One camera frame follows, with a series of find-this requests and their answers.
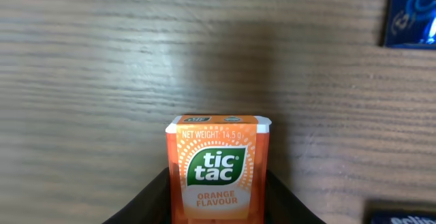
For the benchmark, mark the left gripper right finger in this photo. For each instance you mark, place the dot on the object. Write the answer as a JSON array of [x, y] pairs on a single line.
[[282, 207]]

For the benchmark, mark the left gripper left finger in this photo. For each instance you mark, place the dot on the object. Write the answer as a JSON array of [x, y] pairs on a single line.
[[150, 207]]

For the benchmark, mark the blue candy pack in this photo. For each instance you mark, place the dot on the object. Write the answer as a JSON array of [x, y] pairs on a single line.
[[412, 13], [402, 217]]

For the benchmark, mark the orange candy box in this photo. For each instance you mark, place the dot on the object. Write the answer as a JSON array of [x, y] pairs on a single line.
[[218, 169]]

